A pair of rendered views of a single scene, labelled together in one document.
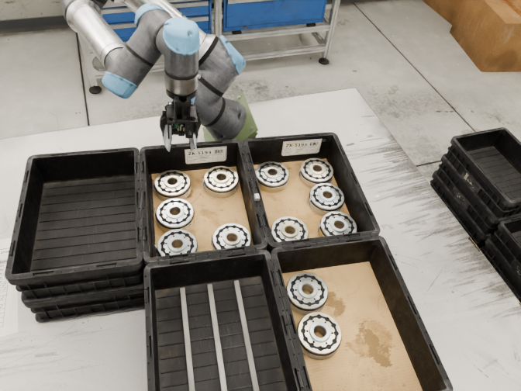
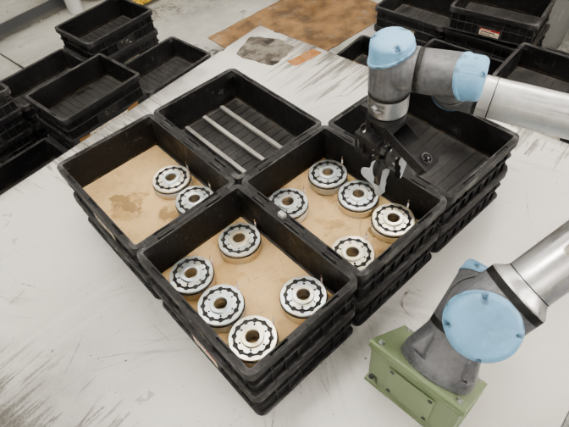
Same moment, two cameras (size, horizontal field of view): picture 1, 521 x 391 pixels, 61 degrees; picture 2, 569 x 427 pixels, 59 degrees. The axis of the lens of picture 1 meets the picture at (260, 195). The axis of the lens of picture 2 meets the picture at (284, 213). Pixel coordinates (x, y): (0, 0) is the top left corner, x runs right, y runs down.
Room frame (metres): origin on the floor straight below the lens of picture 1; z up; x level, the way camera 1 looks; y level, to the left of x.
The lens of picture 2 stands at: (1.46, -0.25, 1.80)
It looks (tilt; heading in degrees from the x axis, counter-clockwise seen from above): 49 degrees down; 159
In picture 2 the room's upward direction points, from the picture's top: 6 degrees counter-clockwise
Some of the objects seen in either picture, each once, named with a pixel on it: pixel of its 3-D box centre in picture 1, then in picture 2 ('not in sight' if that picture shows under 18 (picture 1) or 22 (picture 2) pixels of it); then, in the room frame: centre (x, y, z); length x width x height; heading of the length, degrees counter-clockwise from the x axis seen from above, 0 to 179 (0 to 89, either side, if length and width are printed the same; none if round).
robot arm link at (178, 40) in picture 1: (181, 47); (392, 65); (0.86, 0.21, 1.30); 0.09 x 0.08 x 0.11; 41
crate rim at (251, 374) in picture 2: (305, 185); (243, 268); (0.85, -0.12, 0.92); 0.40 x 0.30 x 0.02; 16
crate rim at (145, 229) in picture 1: (198, 195); (340, 193); (0.77, 0.16, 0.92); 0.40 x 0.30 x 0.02; 16
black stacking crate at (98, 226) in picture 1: (85, 219); (417, 146); (0.68, 0.45, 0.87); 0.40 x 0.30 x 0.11; 16
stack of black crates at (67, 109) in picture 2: not in sight; (101, 125); (-0.58, -0.31, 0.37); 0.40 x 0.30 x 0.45; 113
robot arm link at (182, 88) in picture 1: (182, 79); (387, 102); (0.85, 0.21, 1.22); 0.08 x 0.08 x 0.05
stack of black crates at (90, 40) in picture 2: not in sight; (118, 58); (-1.10, -0.10, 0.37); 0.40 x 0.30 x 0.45; 114
